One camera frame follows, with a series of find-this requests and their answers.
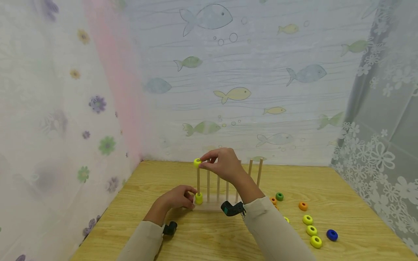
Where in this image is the person's left hand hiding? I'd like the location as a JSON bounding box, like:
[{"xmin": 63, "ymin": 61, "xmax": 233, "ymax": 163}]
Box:
[{"xmin": 158, "ymin": 185, "xmax": 198, "ymax": 211}]

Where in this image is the person's right hand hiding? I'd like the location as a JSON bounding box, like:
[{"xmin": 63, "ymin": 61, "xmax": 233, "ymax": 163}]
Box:
[{"xmin": 199, "ymin": 148, "xmax": 249, "ymax": 186}]

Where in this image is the wooden peg rack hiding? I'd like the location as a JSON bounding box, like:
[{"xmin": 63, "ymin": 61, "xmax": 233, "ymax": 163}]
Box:
[{"xmin": 192, "ymin": 158, "xmax": 264, "ymax": 212}]

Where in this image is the person's left forearm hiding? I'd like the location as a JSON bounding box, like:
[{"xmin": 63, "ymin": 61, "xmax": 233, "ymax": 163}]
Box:
[{"xmin": 116, "ymin": 205, "xmax": 169, "ymax": 261}]

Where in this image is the person's right forearm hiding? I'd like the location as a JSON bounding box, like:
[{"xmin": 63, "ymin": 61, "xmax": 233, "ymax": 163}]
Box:
[{"xmin": 234, "ymin": 173, "xmax": 318, "ymax": 261}]

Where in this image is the black wrist band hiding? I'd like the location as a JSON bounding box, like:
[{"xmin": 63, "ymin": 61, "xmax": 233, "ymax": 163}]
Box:
[
  {"xmin": 220, "ymin": 200, "xmax": 247, "ymax": 218},
  {"xmin": 162, "ymin": 221, "xmax": 178, "ymax": 236}
]

